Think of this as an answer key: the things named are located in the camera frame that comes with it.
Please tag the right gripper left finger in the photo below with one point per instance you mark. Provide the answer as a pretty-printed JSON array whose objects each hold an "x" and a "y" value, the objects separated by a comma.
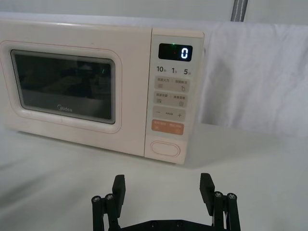
[{"x": 119, "y": 190}]

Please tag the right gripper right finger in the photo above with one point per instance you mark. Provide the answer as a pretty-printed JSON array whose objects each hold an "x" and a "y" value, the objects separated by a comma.
[{"x": 207, "y": 190}]

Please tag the white table cloth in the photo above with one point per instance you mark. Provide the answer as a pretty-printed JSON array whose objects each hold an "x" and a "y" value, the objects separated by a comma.
[{"x": 240, "y": 168}]

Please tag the oven control panel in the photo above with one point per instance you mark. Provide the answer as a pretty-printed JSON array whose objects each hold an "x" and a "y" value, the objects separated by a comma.
[{"x": 169, "y": 96}]

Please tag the cream microwave oven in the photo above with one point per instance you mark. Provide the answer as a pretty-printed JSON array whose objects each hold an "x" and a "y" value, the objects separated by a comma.
[{"x": 72, "y": 31}]

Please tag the white curtain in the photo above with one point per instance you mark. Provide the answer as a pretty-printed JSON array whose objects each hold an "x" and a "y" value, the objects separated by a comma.
[{"x": 120, "y": 6}]

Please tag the grey striped post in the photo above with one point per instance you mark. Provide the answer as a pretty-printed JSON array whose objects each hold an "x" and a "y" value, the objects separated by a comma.
[{"x": 238, "y": 9}]

